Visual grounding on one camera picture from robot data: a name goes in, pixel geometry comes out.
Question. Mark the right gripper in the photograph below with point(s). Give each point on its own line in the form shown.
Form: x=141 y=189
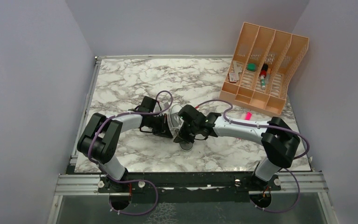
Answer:
x=178 y=139

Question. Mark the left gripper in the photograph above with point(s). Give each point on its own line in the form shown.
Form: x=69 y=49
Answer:
x=164 y=129

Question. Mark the grey canvas sneaker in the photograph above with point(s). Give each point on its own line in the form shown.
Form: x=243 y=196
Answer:
x=177 y=124

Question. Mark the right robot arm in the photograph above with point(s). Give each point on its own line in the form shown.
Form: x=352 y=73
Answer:
x=278 y=140

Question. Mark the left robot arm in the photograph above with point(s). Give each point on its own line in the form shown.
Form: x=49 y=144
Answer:
x=100 y=137

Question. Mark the pink plastic bar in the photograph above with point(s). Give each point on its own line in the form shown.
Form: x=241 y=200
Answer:
x=248 y=116

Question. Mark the grey card pieces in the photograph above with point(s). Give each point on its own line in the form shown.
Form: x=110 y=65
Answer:
x=235 y=71

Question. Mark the green round cap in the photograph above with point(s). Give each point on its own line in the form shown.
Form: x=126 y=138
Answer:
x=251 y=67

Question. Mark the white green tube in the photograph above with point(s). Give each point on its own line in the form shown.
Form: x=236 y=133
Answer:
x=262 y=81

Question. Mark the red black marker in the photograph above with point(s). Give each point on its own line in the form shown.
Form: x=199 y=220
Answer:
x=264 y=70

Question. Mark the orange desk organizer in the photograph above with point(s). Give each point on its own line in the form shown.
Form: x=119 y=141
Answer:
x=264 y=62

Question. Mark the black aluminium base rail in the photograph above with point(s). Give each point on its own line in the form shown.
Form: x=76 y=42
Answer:
x=190 y=187

